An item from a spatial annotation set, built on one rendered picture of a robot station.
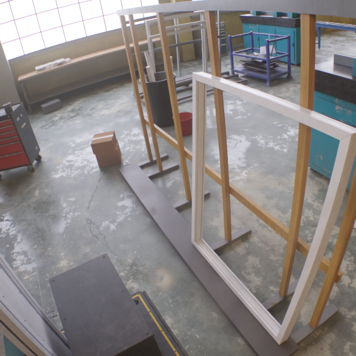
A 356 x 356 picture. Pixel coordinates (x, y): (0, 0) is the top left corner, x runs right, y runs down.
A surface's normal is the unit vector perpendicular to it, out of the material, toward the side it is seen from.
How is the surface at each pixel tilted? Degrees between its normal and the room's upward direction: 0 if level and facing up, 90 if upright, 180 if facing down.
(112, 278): 0
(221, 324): 0
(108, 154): 90
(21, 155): 90
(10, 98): 90
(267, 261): 0
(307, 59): 90
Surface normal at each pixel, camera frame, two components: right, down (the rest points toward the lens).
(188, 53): 0.46, 0.42
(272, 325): -0.02, -0.88
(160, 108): -0.08, 0.60
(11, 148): 0.11, 0.52
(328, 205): -0.89, 0.23
